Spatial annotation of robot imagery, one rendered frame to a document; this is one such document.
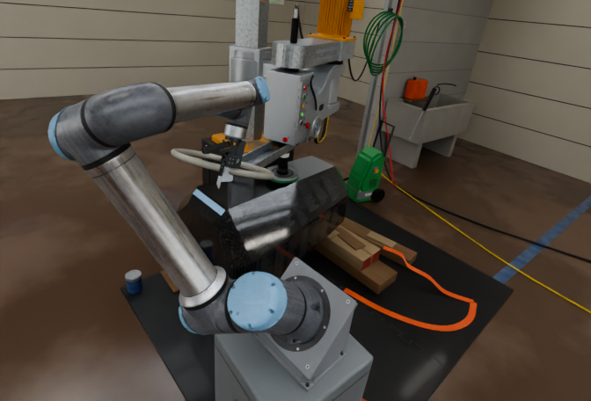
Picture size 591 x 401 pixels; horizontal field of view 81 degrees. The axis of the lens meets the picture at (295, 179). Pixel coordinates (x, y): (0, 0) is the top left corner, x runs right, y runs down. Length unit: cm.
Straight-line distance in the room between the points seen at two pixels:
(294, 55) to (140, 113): 132
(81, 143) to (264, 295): 55
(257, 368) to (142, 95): 88
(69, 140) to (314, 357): 87
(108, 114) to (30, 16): 685
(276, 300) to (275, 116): 137
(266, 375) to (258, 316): 32
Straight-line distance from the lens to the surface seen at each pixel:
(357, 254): 280
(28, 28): 763
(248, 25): 287
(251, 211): 208
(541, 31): 662
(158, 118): 81
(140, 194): 90
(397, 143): 522
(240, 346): 130
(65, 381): 244
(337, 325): 114
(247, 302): 97
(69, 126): 87
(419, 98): 538
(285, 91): 206
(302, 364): 118
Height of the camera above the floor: 188
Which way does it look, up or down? 26 degrees down
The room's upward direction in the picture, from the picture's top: 6 degrees clockwise
